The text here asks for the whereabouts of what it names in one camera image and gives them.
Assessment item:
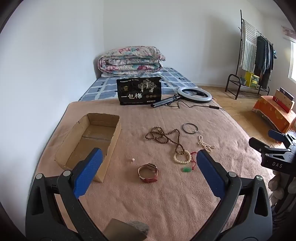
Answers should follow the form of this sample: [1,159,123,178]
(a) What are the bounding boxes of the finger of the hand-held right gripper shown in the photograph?
[268,129,296,149]
[249,137,291,154]

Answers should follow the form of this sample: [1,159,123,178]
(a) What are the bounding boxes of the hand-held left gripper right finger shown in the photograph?
[196,149,274,241]

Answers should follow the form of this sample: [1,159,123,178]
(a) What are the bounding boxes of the cream bead bracelet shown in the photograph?
[173,150,192,164]

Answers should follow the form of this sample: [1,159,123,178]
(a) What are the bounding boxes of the window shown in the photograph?
[288,40,296,81]

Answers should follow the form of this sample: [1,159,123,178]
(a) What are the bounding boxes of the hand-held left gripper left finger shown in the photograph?
[25,148,109,241]

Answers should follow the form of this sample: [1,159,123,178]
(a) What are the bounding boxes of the black metal clothes rack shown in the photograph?
[225,9,275,100]

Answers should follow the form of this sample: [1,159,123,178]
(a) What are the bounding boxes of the black snack bag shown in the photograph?
[116,76,164,105]

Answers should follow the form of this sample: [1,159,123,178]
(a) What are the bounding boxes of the blue plaid mattress sheet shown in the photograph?
[79,67,199,102]

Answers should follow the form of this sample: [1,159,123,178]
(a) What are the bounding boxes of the dark flat box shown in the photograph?
[279,87,296,101]

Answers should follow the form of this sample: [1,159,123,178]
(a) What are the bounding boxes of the dark metal bangle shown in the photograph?
[182,123,198,135]

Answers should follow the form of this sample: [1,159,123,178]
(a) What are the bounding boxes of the brown wooden bead necklace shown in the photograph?
[145,126,185,155]

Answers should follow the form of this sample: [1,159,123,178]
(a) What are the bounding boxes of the red flat box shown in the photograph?
[272,96,289,113]

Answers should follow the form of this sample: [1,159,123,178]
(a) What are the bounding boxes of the dark hanging clothes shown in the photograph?
[254,35,274,88]

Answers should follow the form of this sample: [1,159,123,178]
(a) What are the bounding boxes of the folded black tripod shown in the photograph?
[151,95,181,108]

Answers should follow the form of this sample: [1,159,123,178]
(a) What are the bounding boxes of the folded floral quilt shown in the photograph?
[98,46,166,75]

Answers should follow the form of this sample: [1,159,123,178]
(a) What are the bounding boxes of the red string jade pendant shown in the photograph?
[183,151,200,173]

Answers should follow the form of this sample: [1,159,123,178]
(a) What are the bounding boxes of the striped hanging cloth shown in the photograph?
[240,20,258,72]

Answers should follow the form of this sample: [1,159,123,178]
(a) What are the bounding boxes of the pink blanket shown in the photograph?
[30,98,275,241]

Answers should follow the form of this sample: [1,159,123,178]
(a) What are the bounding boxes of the white pearl necklace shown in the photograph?
[198,136,216,153]

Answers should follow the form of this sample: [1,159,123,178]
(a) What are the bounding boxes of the white ring light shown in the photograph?
[177,87,212,103]

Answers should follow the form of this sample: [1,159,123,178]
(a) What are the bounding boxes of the yellow crate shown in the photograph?
[245,71,260,88]

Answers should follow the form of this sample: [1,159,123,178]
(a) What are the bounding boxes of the white pillow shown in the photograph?
[100,71,162,78]

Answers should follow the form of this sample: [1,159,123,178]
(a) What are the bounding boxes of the red strap wristwatch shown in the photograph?
[138,163,159,183]

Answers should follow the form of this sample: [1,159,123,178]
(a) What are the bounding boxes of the tan cardboard box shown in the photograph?
[274,89,295,113]

